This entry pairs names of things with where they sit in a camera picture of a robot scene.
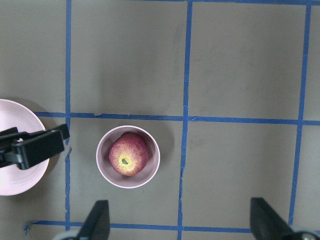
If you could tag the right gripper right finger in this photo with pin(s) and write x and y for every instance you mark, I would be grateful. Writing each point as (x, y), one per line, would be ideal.
(266, 224)

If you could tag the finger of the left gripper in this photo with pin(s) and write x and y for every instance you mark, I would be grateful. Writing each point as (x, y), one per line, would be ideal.
(28, 149)

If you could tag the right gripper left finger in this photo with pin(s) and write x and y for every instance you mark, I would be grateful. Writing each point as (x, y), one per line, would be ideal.
(95, 227)

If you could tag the pink bowl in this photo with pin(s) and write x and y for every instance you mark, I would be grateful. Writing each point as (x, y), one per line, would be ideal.
(116, 179)

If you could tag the red apple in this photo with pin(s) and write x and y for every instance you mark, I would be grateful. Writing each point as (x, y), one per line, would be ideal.
(129, 154)

